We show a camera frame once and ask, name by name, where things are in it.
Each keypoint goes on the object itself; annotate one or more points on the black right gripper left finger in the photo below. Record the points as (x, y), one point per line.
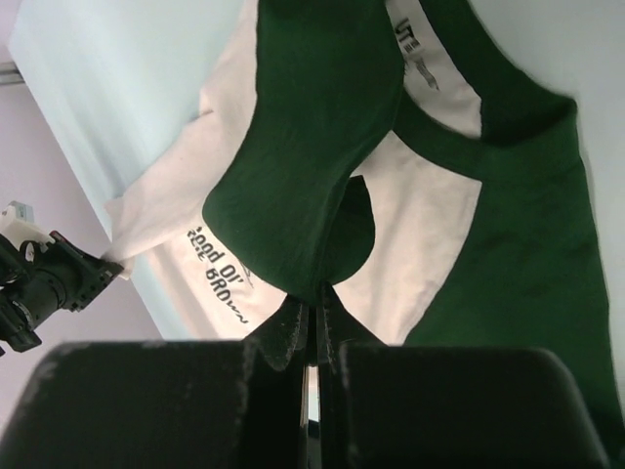
(150, 404)

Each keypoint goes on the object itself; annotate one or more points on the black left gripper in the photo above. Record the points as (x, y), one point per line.
(39, 278)

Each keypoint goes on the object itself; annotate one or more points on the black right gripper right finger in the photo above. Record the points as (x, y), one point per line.
(445, 407)

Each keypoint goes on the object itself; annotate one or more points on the cream and green t-shirt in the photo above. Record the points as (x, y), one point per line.
(383, 167)

